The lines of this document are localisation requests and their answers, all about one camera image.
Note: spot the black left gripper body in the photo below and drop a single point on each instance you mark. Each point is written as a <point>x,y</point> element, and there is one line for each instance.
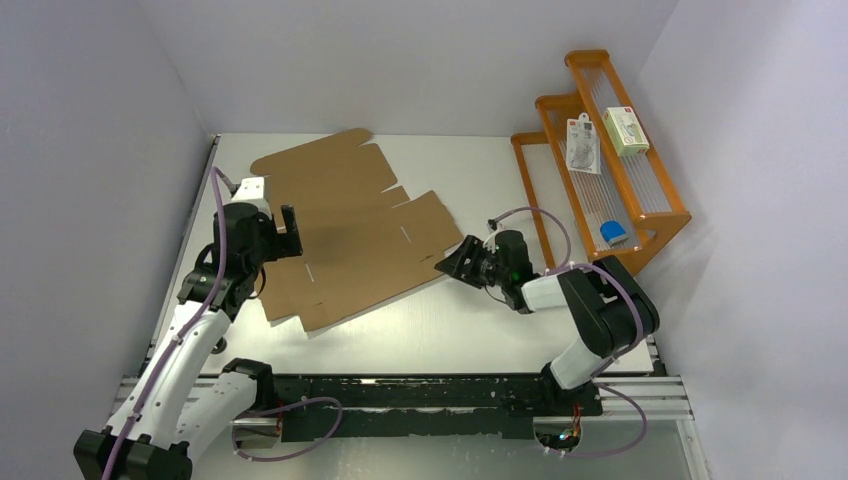
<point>271,244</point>

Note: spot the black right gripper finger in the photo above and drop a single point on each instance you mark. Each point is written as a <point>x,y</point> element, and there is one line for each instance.
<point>461,263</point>
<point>480,277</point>

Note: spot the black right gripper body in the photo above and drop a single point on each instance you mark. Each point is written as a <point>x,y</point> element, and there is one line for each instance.
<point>496,274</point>

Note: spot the brown cardboard box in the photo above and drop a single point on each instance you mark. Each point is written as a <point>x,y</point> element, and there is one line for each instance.
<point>364,239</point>

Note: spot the orange wooden tiered rack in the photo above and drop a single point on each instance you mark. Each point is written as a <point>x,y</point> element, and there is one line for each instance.
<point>637,191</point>

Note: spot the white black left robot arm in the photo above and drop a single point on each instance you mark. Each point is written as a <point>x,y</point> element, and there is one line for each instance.
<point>158,433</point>

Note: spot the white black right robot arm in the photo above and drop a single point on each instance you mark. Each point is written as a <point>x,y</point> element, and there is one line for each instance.
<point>609,309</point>

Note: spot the white green product box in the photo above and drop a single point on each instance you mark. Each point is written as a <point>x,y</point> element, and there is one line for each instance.
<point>625,131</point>

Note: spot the blue small object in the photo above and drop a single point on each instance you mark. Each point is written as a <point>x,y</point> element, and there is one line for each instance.
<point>613,233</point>

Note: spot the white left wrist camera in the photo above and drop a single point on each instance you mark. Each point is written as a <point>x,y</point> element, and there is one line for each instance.
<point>252,190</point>

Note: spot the clear packaged cable bag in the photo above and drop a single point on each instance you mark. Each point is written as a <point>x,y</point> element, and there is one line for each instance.
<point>582,145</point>

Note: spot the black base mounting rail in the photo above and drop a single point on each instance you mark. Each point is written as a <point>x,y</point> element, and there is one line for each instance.
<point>429,405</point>

